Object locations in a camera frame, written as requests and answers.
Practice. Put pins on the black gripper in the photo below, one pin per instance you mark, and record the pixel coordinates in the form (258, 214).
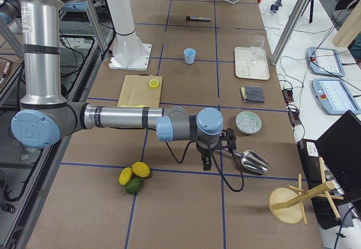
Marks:
(205, 153)

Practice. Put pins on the yellow lemon half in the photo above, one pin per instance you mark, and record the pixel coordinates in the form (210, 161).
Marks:
(154, 83)

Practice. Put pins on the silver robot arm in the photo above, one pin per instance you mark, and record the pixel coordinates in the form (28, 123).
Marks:
(45, 116)

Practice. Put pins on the yellow whole lemon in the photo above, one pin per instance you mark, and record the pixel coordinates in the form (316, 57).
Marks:
(141, 169)

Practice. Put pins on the light blue paper cup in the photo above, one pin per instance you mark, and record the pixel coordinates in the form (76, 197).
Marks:
(189, 55)

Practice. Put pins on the metal ice scoop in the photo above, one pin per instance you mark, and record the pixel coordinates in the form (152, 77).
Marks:
(250, 162)

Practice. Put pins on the green bowl of ice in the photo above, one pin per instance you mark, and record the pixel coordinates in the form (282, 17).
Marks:
(248, 122)

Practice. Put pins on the green lime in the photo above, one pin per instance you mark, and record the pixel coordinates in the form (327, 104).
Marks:
(134, 185)

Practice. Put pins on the grey folded cloth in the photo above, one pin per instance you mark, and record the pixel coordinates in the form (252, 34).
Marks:
(252, 94)

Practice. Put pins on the yellow plastic knife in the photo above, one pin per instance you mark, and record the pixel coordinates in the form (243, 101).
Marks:
(137, 106)

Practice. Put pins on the wooden mug tree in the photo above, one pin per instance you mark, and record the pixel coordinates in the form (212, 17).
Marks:
(287, 203)

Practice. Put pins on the bamboo cutting board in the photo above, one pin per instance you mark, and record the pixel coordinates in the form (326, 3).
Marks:
(135, 91)

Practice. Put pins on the white bear tray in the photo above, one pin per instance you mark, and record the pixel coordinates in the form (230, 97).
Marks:
(259, 71)

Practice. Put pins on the clear wine glass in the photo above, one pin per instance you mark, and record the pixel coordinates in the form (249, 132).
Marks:
(256, 47)

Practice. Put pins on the black laptop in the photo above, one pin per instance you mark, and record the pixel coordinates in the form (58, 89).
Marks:
(339, 146)

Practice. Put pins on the lower blue teach pendant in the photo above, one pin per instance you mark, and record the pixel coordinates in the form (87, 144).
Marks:
(334, 96)

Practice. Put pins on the blue teach pendant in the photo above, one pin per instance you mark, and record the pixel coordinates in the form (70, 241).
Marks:
(334, 96)
(325, 61)

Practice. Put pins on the upper blue teach pendant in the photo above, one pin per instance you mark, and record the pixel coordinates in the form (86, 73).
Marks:
(325, 61)

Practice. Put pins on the white camera mast pillar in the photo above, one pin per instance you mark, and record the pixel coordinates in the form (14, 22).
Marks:
(128, 51)

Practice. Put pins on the aluminium frame post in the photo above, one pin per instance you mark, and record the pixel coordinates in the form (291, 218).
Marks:
(288, 30)

